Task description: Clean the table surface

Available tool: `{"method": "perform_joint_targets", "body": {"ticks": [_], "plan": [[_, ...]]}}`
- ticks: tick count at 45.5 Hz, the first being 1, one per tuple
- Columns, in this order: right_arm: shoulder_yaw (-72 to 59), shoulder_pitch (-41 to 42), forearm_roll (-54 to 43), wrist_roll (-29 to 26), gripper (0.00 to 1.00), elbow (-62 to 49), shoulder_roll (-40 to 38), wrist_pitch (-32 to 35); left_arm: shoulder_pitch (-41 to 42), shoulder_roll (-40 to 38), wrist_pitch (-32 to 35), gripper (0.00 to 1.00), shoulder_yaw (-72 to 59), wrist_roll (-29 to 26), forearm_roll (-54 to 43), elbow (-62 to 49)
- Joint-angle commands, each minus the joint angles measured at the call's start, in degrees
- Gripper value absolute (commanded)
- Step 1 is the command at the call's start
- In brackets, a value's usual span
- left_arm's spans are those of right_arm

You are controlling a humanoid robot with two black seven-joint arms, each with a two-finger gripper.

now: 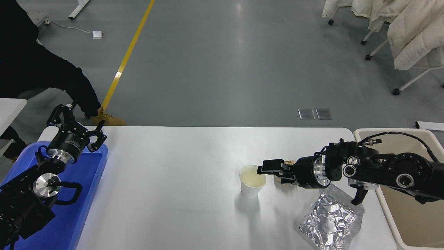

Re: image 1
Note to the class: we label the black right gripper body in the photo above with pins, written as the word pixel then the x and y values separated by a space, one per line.
pixel 303 172

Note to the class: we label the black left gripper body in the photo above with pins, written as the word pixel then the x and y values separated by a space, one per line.
pixel 69 142

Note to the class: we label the tan paper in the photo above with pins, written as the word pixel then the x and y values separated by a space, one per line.
pixel 290 161

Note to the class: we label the white paper cup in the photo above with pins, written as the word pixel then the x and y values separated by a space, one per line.
pixel 250 189

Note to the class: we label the silver foil bag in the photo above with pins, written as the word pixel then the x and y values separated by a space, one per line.
pixel 329 222

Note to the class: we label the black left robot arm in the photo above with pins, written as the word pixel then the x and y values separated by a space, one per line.
pixel 20 208

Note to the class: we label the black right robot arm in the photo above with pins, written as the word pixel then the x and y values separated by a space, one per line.
pixel 381 172

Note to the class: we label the blue plastic tray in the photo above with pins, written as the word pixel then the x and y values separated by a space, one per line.
pixel 79 194

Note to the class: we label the metal floor plate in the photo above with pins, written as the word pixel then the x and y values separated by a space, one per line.
pixel 306 114
pixel 324 114

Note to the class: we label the person in black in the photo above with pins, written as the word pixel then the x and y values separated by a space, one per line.
pixel 34 69

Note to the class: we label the small white side table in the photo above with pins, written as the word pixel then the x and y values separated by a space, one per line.
pixel 8 109

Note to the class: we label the grey flat platform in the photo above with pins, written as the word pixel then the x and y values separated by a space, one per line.
pixel 41 19

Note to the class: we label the large pale plastic bin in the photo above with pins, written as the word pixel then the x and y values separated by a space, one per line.
pixel 409 222

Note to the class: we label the white flat slab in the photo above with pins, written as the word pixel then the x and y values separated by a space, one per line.
pixel 430 125

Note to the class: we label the white padded jacket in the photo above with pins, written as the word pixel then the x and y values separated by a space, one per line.
pixel 381 10
pixel 416 34
pixel 333 7

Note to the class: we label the white metal frame foot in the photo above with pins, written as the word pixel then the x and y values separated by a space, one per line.
pixel 78 9

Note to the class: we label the white chair frame with casters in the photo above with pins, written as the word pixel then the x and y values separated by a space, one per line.
pixel 363 42
pixel 331 22
pixel 396 92

